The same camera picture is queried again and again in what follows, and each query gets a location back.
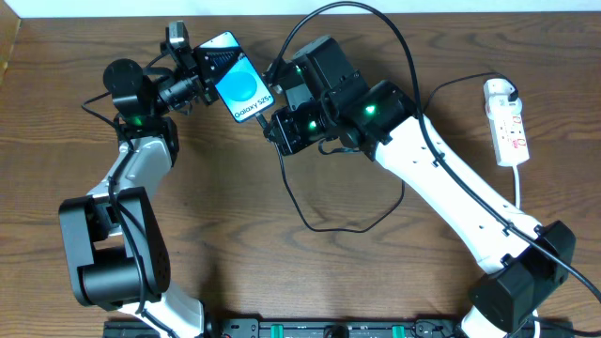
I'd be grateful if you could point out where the blue screen Galaxy smartphone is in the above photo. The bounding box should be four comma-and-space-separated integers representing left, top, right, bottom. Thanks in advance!
195, 31, 275, 123

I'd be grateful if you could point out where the black USB charging cable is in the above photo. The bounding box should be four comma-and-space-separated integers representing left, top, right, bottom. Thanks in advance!
254, 71, 519, 234

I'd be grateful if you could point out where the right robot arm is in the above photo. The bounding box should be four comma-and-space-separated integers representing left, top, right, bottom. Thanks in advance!
264, 36, 576, 337

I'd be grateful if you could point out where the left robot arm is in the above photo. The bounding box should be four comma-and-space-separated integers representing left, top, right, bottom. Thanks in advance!
58, 38, 244, 337

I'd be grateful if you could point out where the white USB charger plug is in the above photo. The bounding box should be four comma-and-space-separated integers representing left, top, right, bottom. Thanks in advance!
483, 78, 519, 102

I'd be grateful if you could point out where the white power strip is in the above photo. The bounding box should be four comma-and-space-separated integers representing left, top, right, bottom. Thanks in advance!
485, 95, 530, 167

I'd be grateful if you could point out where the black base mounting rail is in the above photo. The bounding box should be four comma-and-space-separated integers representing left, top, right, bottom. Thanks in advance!
101, 318, 575, 338

